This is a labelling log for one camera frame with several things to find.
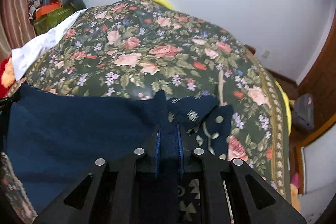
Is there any navy blue patterned garment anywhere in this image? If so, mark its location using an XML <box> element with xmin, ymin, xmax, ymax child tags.
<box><xmin>1</xmin><ymin>84</ymin><xmax>233</xmax><ymax>223</ymax></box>

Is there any green floral bedspread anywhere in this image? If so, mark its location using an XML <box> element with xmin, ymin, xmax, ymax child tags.
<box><xmin>1</xmin><ymin>0</ymin><xmax>297</xmax><ymax>223</ymax></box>

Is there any grey backpack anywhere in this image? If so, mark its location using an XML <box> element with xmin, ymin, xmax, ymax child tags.
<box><xmin>291</xmin><ymin>93</ymin><xmax>314</xmax><ymax>131</ymax></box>

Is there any white folded cloth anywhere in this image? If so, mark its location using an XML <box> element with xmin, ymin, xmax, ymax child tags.
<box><xmin>11</xmin><ymin>9</ymin><xmax>87</xmax><ymax>81</ymax></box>

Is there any red plush toy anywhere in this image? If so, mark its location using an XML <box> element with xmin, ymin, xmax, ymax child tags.
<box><xmin>0</xmin><ymin>55</ymin><xmax>20</xmax><ymax>98</ymax></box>

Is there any green bag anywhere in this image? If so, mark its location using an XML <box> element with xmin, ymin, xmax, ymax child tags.
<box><xmin>33</xmin><ymin>5</ymin><xmax>76</xmax><ymax>35</ymax></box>

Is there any orange box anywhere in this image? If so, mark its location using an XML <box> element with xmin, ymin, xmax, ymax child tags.
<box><xmin>35</xmin><ymin>2</ymin><xmax>62</xmax><ymax>20</ymax></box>

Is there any striped maroon curtain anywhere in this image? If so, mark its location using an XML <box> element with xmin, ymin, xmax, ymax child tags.
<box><xmin>0</xmin><ymin>0</ymin><xmax>49</xmax><ymax>62</ymax></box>

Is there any white wall socket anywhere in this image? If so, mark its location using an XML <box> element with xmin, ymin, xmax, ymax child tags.
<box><xmin>262</xmin><ymin>51</ymin><xmax>270</xmax><ymax>59</ymax></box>

